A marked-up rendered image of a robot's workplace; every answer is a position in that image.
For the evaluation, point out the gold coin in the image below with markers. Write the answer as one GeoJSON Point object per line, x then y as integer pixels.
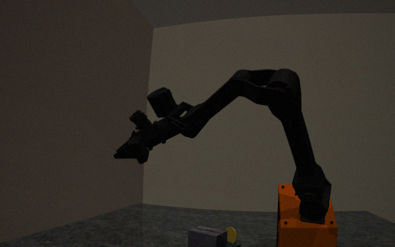
{"type": "Point", "coordinates": [232, 236]}

